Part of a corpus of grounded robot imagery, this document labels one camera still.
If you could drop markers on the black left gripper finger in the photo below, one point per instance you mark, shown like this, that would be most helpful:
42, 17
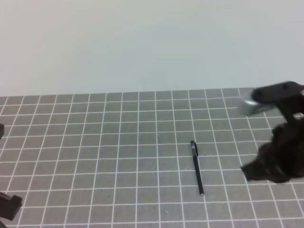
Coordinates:
9, 206
1, 131

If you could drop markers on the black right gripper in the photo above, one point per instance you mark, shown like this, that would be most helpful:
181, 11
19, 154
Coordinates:
281, 159

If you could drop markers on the black pen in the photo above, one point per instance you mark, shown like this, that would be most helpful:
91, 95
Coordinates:
194, 150

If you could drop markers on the grey grid tablecloth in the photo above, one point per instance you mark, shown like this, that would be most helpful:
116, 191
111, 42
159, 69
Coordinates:
124, 160

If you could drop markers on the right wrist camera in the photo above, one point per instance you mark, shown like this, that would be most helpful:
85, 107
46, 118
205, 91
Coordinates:
286, 96

